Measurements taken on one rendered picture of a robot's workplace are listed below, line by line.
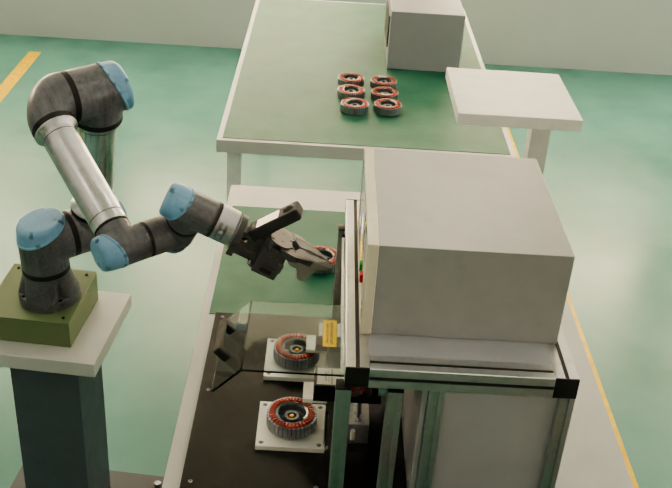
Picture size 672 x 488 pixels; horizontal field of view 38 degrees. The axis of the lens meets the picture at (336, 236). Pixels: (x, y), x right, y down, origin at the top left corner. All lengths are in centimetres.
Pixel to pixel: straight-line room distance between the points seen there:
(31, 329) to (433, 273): 110
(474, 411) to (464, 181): 49
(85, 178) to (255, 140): 161
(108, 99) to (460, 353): 94
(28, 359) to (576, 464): 132
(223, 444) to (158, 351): 159
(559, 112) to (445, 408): 118
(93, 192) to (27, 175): 305
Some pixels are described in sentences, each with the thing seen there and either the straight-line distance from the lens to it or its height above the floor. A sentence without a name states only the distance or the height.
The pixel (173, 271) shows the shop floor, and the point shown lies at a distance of 421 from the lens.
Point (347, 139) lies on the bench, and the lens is 363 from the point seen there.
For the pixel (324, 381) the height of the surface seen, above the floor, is 92.
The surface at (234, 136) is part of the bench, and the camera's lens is 361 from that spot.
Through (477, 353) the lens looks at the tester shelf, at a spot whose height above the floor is 111.
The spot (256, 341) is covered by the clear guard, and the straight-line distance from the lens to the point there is 197.
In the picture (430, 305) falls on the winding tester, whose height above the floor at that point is 119.
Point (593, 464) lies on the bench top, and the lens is 230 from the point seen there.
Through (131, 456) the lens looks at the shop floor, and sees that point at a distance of 331.
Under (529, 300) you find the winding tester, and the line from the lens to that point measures 191.
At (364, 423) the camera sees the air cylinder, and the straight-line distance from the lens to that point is 217.
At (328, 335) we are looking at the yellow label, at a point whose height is 107.
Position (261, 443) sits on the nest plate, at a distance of 217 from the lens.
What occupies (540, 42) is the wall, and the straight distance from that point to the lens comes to 687.
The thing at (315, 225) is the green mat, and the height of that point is 75.
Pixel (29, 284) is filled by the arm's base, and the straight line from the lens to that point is 251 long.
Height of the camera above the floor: 223
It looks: 30 degrees down
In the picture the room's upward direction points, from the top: 4 degrees clockwise
